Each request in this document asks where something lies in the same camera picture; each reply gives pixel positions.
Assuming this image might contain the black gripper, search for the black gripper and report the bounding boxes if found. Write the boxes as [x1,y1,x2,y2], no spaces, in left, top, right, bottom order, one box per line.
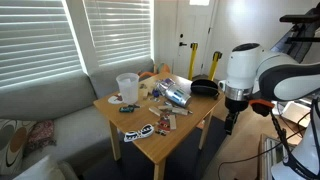
[223,95,250,136]

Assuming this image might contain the silver cup with coloured print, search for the silver cup with coloured print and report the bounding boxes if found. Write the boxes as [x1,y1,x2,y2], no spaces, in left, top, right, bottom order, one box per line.
[159,81,193,108]

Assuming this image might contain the clear plastic cup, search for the clear plastic cup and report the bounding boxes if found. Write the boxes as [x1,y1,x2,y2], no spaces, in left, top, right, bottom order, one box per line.
[115,72,140,105]

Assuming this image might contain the black glasses case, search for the black glasses case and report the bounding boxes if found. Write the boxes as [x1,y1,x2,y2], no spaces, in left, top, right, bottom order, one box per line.
[190,78,221,99]

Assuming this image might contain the dark blue rug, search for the dark blue rug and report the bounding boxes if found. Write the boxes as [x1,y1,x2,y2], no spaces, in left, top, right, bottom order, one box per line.
[83,116,228,180]

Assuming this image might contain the long wooden block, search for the long wooden block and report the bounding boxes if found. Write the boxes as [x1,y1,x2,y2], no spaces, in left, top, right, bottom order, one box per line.
[157,105,190,117]

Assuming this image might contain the white cardboard box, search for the white cardboard box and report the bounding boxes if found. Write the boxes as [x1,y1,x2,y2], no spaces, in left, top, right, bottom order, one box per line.
[281,100,312,129]

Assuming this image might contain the red printed card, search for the red printed card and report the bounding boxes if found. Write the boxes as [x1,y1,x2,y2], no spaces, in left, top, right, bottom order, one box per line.
[154,113,177,137]

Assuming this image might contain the blue purple foil packet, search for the blue purple foil packet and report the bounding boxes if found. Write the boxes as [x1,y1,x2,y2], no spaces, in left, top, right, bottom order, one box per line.
[156,78,177,96]

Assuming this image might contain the short wooden block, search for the short wooden block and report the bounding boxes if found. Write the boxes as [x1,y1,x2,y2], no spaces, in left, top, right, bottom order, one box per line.
[148,105,162,117]

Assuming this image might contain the orange squid plush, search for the orange squid plush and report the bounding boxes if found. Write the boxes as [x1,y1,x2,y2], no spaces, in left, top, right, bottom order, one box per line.
[137,62,172,80]

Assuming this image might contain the light wooden table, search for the light wooden table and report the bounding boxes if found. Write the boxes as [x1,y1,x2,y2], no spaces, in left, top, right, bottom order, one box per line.
[93,71,226,180]

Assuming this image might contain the white door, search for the white door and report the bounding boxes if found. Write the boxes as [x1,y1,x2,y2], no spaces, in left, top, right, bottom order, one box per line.
[172,0,218,80]

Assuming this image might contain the small dark green toy car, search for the small dark green toy car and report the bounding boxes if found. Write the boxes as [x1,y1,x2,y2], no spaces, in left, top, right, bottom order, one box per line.
[118,104,141,114]

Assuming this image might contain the narrow white window blind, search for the narrow white window blind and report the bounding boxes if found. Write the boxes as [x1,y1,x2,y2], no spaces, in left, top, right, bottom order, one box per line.
[83,0,153,67]

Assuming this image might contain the grey fabric sofa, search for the grey fabric sofa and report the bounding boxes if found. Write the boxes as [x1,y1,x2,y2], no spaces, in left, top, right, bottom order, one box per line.
[0,56,156,180]

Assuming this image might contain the red floral cushion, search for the red floral cushion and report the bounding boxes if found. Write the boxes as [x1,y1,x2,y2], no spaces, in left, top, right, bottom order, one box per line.
[25,119,57,153]

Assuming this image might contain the wide white window blind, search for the wide white window blind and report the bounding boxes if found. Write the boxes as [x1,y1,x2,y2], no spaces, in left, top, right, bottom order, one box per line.
[0,0,83,90]

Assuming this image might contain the cushion with circle pattern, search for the cushion with circle pattern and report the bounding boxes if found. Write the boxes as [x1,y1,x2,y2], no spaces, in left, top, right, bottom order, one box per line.
[0,118,38,177]

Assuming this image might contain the orange cable clip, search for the orange cable clip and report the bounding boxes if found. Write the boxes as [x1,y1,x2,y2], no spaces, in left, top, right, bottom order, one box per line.
[248,98,276,118]

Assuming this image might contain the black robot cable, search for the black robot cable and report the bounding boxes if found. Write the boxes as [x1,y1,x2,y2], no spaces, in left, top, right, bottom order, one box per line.
[217,98,320,180]

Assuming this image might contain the yellow post with black top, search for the yellow post with black top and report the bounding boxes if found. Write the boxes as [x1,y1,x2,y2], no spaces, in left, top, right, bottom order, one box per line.
[208,50,224,82]
[187,42,199,81]

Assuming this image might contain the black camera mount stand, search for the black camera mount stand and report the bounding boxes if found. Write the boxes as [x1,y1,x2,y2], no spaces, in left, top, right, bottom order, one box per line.
[269,6,320,64]

